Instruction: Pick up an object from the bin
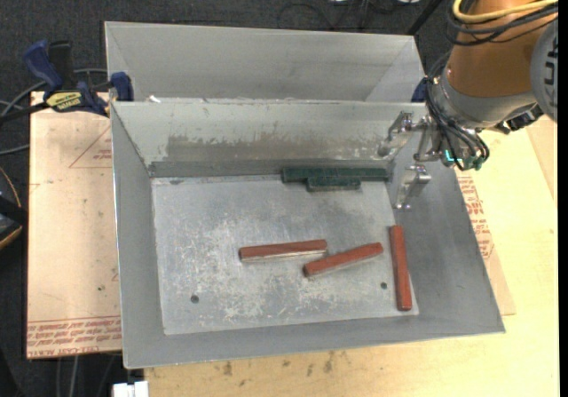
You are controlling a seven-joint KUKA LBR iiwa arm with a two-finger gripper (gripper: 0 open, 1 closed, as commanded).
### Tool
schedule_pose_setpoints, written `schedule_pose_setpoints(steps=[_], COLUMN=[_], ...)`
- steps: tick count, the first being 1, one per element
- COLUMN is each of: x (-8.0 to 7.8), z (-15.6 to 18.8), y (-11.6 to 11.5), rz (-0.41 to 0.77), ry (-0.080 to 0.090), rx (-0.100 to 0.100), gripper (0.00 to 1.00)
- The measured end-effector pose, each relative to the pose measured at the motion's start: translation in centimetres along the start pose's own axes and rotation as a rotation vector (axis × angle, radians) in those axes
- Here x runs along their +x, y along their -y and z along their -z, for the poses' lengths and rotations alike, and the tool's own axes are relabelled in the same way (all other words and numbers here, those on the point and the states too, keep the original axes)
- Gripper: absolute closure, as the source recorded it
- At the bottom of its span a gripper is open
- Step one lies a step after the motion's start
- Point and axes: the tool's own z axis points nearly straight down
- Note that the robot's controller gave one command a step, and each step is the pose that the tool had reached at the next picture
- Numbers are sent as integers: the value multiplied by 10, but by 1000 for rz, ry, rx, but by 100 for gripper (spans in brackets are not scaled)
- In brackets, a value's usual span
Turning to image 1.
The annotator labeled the dark green flat block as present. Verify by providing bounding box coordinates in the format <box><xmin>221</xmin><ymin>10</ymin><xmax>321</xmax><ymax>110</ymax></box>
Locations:
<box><xmin>281</xmin><ymin>166</ymin><xmax>390</xmax><ymax>185</ymax></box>

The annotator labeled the black cylinder on white bracket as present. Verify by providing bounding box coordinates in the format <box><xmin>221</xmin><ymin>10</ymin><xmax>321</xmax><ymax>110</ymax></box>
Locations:
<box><xmin>495</xmin><ymin>105</ymin><xmax>543</xmax><ymax>135</ymax></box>

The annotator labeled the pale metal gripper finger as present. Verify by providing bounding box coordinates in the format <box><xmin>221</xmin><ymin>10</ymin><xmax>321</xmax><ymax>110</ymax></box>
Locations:
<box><xmin>393</xmin><ymin>163</ymin><xmax>432</xmax><ymax>211</ymax></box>
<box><xmin>377</xmin><ymin>110</ymin><xmax>422</xmax><ymax>157</ymax></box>

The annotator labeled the grey metal bin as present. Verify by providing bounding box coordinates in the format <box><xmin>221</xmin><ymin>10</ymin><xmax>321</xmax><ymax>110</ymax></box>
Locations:
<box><xmin>104</xmin><ymin>20</ymin><xmax>507</xmax><ymax>370</ymax></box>

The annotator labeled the red-brown flat block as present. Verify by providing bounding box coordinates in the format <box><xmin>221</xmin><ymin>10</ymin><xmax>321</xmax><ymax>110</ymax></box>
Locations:
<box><xmin>388</xmin><ymin>225</ymin><xmax>414</xmax><ymax>313</ymax></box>
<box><xmin>238</xmin><ymin>238</ymin><xmax>329</xmax><ymax>265</ymax></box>
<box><xmin>302</xmin><ymin>242</ymin><xmax>384</xmax><ymax>279</ymax></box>

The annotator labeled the brown cardboard board, red print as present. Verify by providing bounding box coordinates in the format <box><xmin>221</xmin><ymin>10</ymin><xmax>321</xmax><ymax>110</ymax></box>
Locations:
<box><xmin>26</xmin><ymin>91</ymin><xmax>518</xmax><ymax>361</ymax></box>

